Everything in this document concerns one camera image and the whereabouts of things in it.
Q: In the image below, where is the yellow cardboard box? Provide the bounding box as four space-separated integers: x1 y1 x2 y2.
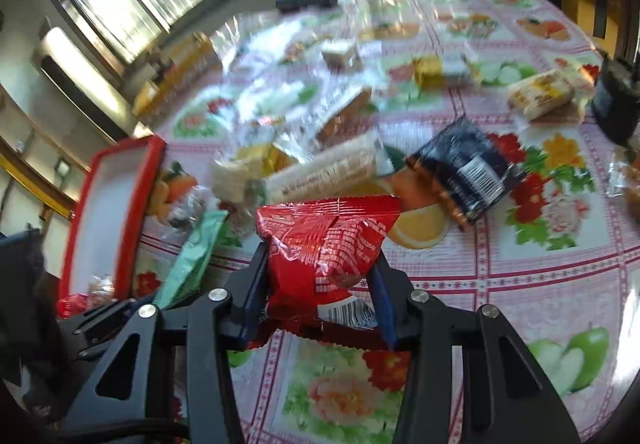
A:
132 32 222 126

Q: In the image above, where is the floral plastic tablecloth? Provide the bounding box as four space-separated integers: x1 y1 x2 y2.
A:
131 0 639 443

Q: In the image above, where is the red tray box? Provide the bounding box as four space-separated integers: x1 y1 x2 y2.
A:
58 135 166 300

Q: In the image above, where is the white square cake packet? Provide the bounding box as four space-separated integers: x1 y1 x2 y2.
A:
321 38 358 70

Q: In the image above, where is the white air conditioner unit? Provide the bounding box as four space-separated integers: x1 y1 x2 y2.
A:
34 26 142 143

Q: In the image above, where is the yellow small snack packet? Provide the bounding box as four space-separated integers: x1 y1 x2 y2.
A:
411 55 445 90

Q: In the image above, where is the black flashlight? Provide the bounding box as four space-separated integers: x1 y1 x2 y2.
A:
276 0 338 14

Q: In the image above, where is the brown cookie packet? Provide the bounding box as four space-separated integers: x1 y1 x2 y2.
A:
87 275 115 308

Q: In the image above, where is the small red snack bag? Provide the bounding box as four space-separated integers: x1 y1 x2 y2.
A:
256 195 401 350

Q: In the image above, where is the yellow white snack packet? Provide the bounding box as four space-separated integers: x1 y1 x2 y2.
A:
233 143 297 178

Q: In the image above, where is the green snack packet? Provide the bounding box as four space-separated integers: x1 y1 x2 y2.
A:
154 210 228 309

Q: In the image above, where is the long white cracker packet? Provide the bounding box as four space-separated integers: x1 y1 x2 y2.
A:
262 131 394 205

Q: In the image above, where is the silver snack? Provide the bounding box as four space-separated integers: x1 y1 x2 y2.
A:
167 185 212 231

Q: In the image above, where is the dark blue snack packet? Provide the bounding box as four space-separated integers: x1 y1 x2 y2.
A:
407 117 527 229

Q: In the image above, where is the black jar near edge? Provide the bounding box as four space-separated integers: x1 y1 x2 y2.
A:
591 56 639 146

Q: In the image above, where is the white yellow bread packet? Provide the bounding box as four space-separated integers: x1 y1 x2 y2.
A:
506 69 575 121

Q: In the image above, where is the large red snack bag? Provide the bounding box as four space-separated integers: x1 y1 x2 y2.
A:
55 293 88 319

